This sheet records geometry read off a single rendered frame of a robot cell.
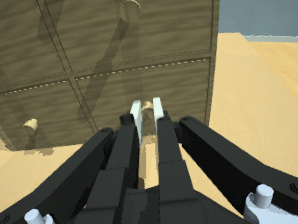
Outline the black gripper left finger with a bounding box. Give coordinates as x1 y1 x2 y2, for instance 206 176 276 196
0 100 144 224

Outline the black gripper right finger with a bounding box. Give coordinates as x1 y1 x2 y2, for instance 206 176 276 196
153 98 298 224

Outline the dark brown wooden chest of drawers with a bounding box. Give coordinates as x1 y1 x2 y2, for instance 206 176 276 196
0 0 220 152

